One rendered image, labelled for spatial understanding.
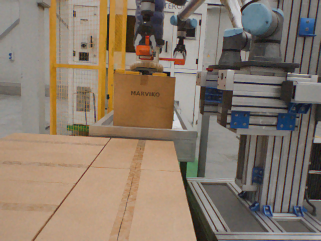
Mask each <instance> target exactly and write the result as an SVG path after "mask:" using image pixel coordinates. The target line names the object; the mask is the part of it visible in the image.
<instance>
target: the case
mask: <svg viewBox="0 0 321 241"><path fill-rule="evenodd" d="M175 87H176V77H166V76H149V75H140V74H123V73H115V82H114V114H113V126H121V127H140V128H159V129H172V127H173V111H174V103H175Z"/></svg>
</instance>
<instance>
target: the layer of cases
mask: <svg viewBox="0 0 321 241"><path fill-rule="evenodd" d="M0 241H197V239H196V235H195V230H194V226H193V223H192V219H191V214H190V209H189V204H188V200H187V198H186V193H185V189H184V184H183V179H182V175H181V172H180V168H179V163H178V158H177V154H176V149H175V144H174V142H172V141H153V140H134V139H114V138H111V139H110V138H104V137H85V136H65V135H46V134H25V133H13V134H11V135H8V136H6V137H4V138H1V139H0Z"/></svg>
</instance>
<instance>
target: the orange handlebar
mask: <svg viewBox="0 0 321 241"><path fill-rule="evenodd" d="M138 51H139V52H144V53H148V52H149V49H148V48H139V50H138ZM159 60H164V61H178V63H182V62H183V59H177V58H161V57H159Z"/></svg>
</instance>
